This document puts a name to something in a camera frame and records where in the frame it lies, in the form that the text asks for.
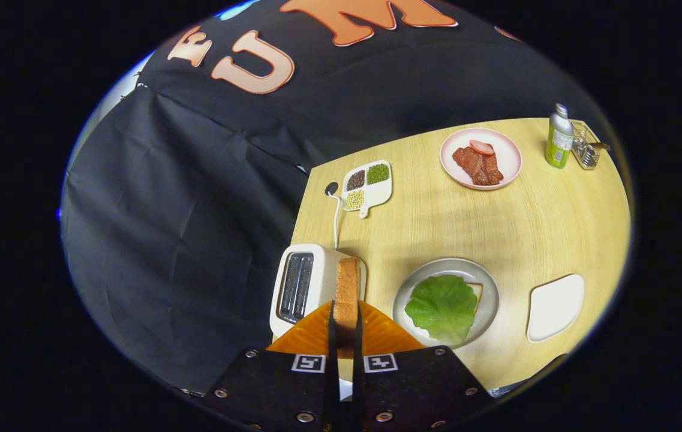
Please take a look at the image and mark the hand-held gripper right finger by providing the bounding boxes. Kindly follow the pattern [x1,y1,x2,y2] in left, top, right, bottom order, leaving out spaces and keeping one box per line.
[353,300,496,432]

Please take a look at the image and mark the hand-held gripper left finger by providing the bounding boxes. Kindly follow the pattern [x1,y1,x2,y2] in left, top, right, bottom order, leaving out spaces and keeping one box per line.
[203,300,341,432]

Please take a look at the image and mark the toasted bread slice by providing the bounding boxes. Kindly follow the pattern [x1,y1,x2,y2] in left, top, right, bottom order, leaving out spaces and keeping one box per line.
[334,257,362,347]

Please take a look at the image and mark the green lettuce leaf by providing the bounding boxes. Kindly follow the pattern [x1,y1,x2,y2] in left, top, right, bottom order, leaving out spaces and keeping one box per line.
[404,275,478,346]

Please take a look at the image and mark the cream white toaster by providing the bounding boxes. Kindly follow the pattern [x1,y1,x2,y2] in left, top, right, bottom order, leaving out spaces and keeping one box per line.
[269,243,368,338]

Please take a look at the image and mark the grey round plate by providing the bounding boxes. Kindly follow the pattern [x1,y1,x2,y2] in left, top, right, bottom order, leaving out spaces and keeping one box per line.
[392,258,500,350]

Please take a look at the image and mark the white divided bean tray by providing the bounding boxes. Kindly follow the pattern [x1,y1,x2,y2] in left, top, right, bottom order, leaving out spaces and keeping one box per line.
[342,160,393,219]

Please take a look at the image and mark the white squarish dish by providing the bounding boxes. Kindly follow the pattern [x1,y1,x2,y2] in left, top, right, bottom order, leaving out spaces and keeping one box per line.
[527,274,585,343]

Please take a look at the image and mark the brown meat slices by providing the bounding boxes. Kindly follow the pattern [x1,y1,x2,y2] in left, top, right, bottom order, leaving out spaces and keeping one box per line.
[452,146,504,186]

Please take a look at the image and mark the pink plate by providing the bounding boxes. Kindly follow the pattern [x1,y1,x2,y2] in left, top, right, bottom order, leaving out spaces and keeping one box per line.
[440,127,523,191]

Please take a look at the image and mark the silver and green bottle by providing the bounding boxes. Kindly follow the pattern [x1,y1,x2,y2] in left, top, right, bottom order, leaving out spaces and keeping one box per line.
[545,103,575,169]

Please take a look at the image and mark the white toaster cable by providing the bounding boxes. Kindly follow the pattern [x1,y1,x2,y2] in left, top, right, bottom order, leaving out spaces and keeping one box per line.
[329,192,342,250]

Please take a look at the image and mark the small wire basket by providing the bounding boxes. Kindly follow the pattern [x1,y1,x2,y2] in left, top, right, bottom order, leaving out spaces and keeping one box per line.
[572,122,611,170]

